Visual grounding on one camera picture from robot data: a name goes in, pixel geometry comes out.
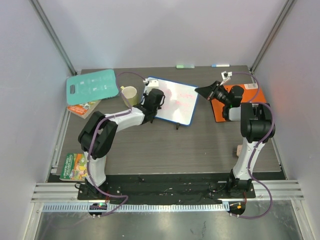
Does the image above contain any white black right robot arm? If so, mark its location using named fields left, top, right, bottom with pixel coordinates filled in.
left=195, top=81, right=276, bottom=198

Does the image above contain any blue white marker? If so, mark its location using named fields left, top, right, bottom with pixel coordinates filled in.
left=211, top=64, right=230, bottom=68

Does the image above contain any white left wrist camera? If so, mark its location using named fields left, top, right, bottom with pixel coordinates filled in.
left=143, top=77, right=159, bottom=95

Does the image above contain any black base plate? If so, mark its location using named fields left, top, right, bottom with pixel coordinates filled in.
left=47, top=172, right=286, bottom=201

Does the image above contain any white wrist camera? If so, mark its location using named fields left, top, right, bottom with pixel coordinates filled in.
left=220, top=71, right=233, bottom=85
left=143, top=77, right=159, bottom=95

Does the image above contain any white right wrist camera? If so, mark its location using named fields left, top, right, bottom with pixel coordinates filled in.
left=220, top=71, right=233, bottom=85

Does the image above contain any teal cutting board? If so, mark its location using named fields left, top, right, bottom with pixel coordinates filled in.
left=66, top=69, right=119, bottom=106

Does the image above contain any yellow green mug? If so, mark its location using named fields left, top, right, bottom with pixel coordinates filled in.
left=120, top=86, right=139, bottom=108

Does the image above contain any green cover book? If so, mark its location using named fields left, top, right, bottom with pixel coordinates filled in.
left=59, top=153, right=88, bottom=182

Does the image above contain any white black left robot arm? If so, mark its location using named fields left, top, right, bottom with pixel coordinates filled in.
left=78, top=88, right=165, bottom=200

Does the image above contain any orange cover book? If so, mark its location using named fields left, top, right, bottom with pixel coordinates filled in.
left=66, top=100, right=101, bottom=119

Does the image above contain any blue framed whiteboard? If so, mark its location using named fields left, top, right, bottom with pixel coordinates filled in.
left=146, top=76, right=198, bottom=126

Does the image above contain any white slotted cable duct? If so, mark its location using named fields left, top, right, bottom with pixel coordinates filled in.
left=42, top=202, right=230, bottom=213

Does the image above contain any orange clipboard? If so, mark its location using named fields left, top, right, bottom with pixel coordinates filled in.
left=211, top=83, right=267, bottom=123

